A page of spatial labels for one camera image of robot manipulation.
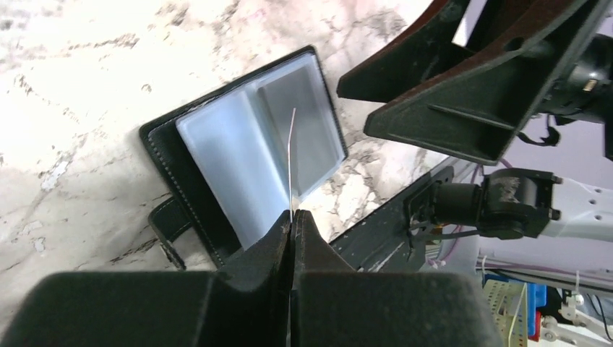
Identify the black credit card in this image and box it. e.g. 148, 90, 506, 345
286, 107, 296, 227

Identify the black card holder wallet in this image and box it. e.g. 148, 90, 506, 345
139, 46, 348, 270

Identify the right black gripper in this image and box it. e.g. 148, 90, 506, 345
364, 1, 612, 165

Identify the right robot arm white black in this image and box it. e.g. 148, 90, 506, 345
336, 1, 612, 241

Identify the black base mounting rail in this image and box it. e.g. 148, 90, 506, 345
330, 165, 454, 273

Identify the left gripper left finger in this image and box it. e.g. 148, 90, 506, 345
1, 211, 291, 346

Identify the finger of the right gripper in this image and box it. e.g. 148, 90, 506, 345
336, 1, 494, 103

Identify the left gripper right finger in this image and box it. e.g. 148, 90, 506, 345
290, 210, 502, 346

